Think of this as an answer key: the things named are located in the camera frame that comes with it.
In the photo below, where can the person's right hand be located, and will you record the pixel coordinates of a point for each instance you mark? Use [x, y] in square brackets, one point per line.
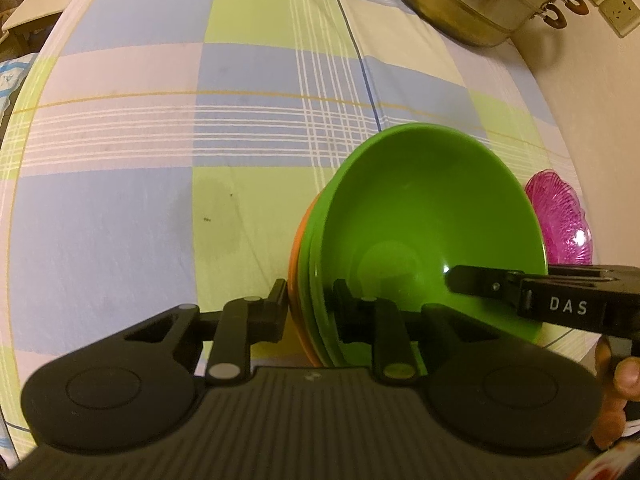
[620, 385]

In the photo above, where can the checkered tablecloth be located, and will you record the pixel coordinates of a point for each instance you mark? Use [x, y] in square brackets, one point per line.
[164, 151]

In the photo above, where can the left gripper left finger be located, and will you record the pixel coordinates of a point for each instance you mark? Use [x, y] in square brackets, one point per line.
[243, 322]

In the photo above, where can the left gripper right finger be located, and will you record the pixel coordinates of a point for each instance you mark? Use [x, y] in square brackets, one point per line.
[378, 323]

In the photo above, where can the pink glass plate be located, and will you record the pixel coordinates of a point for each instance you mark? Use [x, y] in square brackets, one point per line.
[563, 223]

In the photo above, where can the orange plastic bowl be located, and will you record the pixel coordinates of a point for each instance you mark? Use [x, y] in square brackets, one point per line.
[298, 294]

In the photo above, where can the green plastic bowl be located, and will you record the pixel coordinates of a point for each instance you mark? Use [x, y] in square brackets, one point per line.
[409, 204]
[325, 328]

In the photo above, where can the blue white patterned cloth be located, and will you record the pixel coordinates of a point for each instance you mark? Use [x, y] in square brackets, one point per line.
[12, 76]

